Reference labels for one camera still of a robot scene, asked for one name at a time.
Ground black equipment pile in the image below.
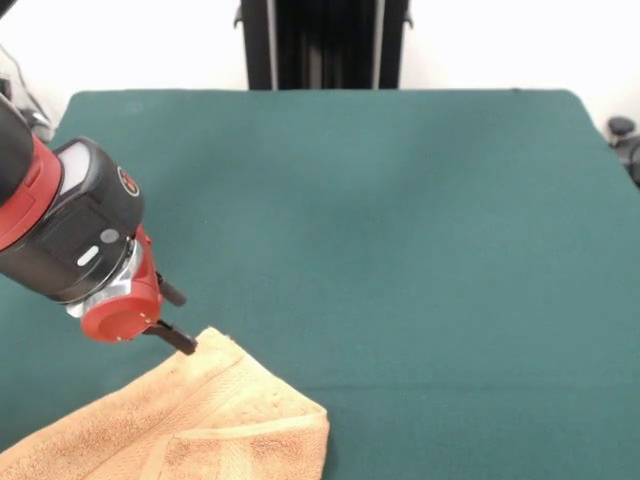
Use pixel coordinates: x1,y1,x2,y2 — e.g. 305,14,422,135
0,42,54,134

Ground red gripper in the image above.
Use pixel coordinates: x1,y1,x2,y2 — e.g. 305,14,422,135
81,224,199,357

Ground office chair base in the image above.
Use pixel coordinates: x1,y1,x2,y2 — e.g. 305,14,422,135
607,116,640,189

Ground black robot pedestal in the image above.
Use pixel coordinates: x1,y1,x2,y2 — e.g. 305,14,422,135
234,0,414,91

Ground tan terry towel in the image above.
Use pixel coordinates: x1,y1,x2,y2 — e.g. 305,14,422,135
0,326,331,480

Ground dark green table cloth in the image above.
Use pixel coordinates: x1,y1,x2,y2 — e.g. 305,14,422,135
0,88,640,480

